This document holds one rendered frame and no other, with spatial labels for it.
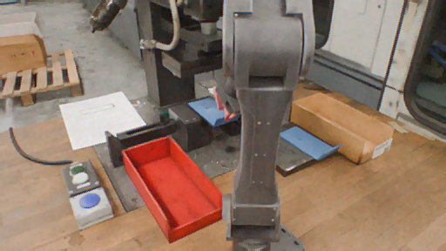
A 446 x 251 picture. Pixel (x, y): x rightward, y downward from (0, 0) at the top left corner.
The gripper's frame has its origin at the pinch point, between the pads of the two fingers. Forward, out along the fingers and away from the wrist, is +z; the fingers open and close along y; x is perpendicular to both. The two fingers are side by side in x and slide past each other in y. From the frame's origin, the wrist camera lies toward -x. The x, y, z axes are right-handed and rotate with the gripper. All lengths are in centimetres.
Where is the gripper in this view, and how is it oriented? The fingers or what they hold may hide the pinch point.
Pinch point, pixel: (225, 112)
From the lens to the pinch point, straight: 78.4
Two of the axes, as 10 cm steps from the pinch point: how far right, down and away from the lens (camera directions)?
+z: -2.8, 5.4, 8.0
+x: -8.4, 2.6, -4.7
